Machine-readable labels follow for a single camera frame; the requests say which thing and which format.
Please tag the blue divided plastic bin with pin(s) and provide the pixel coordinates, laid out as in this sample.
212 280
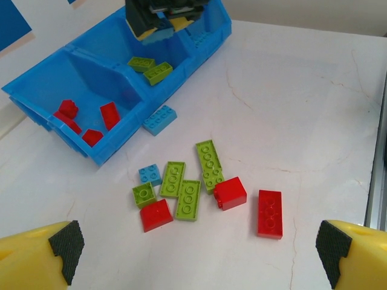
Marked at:
90 75

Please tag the small green lego brick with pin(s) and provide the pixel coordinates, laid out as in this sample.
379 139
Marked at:
144 195

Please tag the large blue lego brick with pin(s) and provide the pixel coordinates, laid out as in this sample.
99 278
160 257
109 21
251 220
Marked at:
160 120

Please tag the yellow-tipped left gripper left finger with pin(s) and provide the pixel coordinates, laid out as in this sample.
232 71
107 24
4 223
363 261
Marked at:
27 259

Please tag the wide aluminium frame rail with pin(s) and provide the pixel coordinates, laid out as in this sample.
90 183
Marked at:
378 157

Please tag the long green lego brick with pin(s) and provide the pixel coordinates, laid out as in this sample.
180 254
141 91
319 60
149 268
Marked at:
209 166

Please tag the small blue lego brick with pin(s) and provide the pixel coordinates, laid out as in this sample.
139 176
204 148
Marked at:
150 174

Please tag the long red lego brick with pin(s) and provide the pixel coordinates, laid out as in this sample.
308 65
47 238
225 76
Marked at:
270 215

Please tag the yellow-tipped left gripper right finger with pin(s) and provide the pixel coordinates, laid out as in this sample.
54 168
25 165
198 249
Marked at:
362 259

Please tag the red cube lego brick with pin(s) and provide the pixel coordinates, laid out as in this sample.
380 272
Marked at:
230 193

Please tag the red sloped lego brick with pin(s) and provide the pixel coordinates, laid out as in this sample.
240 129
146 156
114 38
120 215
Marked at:
155 216

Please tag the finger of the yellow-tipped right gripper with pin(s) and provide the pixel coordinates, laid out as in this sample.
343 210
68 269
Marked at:
183 23
140 18

